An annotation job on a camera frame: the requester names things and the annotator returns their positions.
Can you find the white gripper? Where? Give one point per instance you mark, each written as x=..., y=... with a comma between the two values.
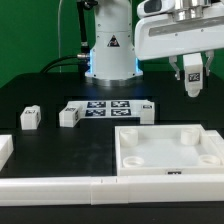
x=168, y=28

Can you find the white square tabletop tray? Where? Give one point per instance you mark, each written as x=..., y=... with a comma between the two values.
x=168, y=149

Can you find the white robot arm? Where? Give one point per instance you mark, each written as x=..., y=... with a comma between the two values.
x=112, y=59

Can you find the AprilTag marker sheet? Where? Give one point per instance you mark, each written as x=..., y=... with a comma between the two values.
x=109, y=108

